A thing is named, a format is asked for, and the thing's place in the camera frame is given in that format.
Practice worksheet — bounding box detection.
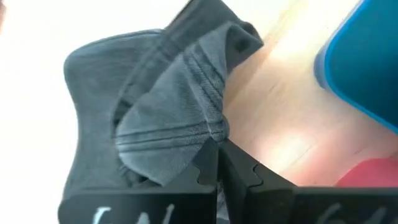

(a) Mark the blue plastic bin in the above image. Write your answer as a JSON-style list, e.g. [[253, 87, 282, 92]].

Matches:
[[313, 0, 398, 136]]

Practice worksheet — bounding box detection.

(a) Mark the dark grey cap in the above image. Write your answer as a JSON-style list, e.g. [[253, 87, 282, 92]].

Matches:
[[61, 0, 265, 200]]

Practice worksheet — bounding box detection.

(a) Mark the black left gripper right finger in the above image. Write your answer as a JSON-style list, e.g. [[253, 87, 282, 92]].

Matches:
[[218, 139, 398, 224]]

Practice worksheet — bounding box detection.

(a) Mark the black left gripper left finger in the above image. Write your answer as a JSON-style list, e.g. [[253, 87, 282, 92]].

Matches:
[[57, 139, 219, 224]]

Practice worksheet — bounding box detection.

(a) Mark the pink translucent plastic bin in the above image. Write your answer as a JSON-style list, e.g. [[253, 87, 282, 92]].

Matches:
[[335, 157, 398, 189]]

